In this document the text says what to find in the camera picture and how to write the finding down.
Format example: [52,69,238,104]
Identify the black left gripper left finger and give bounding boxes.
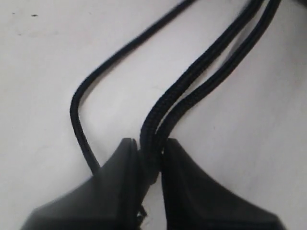
[22,138,141,230]

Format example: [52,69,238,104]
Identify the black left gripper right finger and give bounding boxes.
[162,138,284,230]

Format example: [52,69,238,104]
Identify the black braided rope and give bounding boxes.
[70,0,281,187]

